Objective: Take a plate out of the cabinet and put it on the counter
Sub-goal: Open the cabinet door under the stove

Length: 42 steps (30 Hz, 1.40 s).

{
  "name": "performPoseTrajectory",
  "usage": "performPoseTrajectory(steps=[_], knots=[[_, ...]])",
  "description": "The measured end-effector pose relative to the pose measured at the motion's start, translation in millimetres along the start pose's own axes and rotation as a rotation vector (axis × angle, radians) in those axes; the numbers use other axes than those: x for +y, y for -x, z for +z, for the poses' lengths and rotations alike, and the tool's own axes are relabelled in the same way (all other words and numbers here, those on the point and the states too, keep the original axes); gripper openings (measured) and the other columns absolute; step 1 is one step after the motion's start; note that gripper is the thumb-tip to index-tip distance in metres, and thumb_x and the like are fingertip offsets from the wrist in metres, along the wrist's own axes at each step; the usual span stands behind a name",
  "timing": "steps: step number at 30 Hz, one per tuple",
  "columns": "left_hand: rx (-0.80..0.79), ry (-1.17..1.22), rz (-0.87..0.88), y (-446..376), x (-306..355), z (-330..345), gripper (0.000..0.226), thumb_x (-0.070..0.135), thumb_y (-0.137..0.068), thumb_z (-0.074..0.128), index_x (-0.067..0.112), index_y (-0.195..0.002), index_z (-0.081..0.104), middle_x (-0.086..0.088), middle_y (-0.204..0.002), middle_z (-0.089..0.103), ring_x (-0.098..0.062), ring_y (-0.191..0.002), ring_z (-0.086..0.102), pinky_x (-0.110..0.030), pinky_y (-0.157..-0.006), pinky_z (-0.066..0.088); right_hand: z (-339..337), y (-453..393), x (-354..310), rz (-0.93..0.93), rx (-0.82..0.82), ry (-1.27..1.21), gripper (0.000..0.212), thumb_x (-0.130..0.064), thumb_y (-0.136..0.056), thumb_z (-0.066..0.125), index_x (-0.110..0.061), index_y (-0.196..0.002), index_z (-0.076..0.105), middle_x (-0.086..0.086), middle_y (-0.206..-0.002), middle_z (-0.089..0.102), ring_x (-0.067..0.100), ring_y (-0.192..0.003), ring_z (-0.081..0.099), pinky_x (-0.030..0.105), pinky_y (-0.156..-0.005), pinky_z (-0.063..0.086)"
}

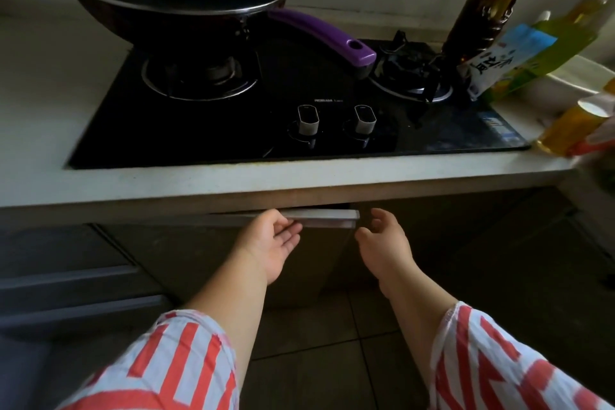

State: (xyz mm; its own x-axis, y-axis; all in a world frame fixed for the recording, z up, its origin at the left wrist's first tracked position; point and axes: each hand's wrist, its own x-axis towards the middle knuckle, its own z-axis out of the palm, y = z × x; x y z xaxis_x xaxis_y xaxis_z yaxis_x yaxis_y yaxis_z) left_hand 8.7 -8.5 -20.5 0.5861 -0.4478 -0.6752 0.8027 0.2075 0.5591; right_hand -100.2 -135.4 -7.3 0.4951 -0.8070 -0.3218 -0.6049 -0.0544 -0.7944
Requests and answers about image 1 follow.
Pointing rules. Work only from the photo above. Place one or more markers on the person's right hand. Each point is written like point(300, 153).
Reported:
point(387, 256)

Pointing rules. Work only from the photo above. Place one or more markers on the person's left hand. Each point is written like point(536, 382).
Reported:
point(262, 251)

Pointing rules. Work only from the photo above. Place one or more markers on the person's right thumb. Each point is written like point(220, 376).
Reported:
point(380, 218)

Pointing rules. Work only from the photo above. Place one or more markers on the person's left thumb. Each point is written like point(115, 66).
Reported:
point(275, 216)

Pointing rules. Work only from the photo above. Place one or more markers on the person's left forearm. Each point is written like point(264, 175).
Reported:
point(230, 309)

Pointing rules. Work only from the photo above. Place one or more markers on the person's right forearm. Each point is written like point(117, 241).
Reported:
point(413, 323)

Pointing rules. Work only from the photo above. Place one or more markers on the silver black stove knob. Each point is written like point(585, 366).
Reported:
point(365, 119)
point(308, 119)

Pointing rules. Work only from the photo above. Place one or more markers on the dark plain cabinet door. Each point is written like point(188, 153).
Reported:
point(504, 270)

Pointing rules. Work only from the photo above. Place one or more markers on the black glass gas stove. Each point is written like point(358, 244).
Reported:
point(307, 83)

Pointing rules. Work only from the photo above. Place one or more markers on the gas burner with pan support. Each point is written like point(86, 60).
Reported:
point(413, 73)
point(202, 80)

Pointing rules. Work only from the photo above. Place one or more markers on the red white striped left sleeve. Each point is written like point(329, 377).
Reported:
point(168, 366)

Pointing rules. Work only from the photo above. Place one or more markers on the red white striped sleeve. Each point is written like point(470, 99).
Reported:
point(495, 366)
point(168, 366)

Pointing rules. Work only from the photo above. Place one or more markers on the red white striped right sleeve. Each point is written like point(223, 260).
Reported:
point(495, 366)

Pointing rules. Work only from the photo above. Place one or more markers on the blue white seasoning bag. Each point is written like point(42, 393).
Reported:
point(499, 61)

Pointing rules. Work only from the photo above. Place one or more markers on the yellow oil bottle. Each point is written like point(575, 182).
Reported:
point(569, 128)

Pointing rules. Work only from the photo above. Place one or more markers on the dark drawer front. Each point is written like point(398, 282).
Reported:
point(81, 301)
point(57, 251)

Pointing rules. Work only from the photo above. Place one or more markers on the dark sauce bottle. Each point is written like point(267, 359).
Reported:
point(473, 20)

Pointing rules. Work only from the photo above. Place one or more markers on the green yellow plastic bottle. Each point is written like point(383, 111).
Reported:
point(562, 47)

